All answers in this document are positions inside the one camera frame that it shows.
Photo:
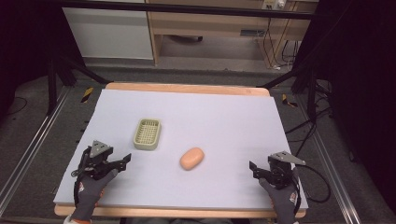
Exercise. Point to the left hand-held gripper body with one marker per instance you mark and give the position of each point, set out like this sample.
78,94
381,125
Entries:
97,155

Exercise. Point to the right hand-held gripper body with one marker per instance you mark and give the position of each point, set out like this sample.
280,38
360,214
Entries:
281,169

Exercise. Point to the person's right hand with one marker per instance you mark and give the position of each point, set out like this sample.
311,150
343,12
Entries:
281,202

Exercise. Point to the person's left hand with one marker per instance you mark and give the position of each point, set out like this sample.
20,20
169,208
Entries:
90,194

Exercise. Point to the beige slotted soap dish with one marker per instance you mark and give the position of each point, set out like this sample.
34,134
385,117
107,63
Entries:
147,133

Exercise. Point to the yellow black striped tape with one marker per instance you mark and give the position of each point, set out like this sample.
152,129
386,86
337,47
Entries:
87,95
288,101

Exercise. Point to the orange bread roll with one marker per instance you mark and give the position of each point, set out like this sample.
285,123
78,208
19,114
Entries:
191,158

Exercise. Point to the white foam board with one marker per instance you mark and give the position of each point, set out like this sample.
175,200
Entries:
202,124

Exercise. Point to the black metal stand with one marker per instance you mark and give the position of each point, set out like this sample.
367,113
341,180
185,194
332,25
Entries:
53,84
308,81

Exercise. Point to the wooden table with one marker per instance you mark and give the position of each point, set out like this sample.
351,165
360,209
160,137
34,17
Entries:
186,89

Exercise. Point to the white cabinet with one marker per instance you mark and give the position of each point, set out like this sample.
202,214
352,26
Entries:
109,34

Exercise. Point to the black curtain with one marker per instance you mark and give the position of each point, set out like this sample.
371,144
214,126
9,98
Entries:
364,77
25,46

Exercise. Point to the light wooden desk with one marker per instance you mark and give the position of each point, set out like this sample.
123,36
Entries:
211,26

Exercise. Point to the white power strip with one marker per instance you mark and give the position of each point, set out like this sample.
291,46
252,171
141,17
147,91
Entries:
275,3

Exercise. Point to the metal floor rail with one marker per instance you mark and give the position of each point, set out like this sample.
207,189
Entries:
330,168
34,143

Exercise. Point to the black horizontal frame bar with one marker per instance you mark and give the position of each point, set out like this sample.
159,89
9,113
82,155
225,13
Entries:
186,9

